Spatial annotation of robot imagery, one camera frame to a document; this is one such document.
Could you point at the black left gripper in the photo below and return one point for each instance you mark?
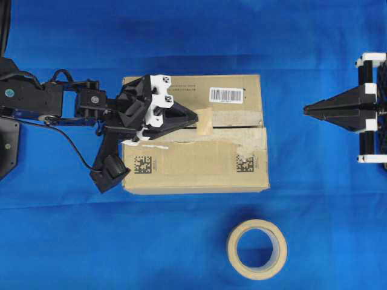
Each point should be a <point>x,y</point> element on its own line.
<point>144,111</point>

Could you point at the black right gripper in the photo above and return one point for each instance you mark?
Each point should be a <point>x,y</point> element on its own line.
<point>371,93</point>

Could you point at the beige tape strip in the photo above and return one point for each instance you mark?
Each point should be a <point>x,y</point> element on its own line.
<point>205,121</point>

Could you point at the brown cardboard box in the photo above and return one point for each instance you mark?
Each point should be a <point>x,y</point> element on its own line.
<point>233,159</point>

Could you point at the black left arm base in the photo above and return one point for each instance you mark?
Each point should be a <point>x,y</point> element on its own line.
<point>10,131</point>

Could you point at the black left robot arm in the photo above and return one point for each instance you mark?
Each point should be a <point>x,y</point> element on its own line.
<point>61,101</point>

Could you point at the beige masking tape roll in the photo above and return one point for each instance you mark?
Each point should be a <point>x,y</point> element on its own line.
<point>257,249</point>

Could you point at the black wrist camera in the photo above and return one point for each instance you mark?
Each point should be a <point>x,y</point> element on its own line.
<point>109,169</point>

